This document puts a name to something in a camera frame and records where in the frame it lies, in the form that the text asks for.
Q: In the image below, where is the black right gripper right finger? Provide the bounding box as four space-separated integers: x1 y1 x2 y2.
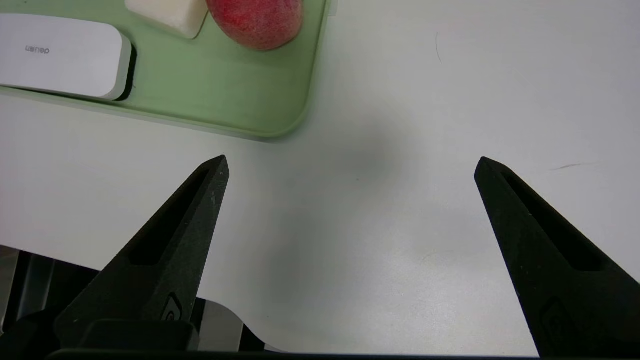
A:
474 156 640 357

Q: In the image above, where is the white rectangular eraser box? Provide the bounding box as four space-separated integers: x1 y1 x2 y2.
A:
0 13 137 102

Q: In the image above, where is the red peach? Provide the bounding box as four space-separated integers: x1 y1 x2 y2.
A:
206 0 304 51

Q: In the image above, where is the light green plastic tray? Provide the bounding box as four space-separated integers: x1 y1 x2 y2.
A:
0 0 332 141

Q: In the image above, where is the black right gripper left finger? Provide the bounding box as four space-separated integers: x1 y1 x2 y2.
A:
52 155 230 353

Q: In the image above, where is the white soap bar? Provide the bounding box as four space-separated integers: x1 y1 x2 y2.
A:
125 0 210 40

